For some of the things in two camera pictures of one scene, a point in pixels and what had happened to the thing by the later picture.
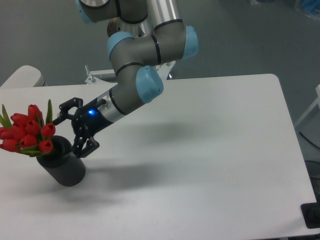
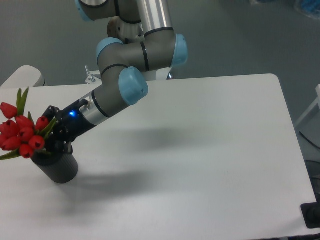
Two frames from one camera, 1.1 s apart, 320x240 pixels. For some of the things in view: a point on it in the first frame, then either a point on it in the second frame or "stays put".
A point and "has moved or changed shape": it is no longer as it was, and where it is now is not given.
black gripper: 87,121 → 70,125
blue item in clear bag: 311,6 stays put
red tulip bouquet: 31,134 has moved or changed shape
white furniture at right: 315,103 stays put
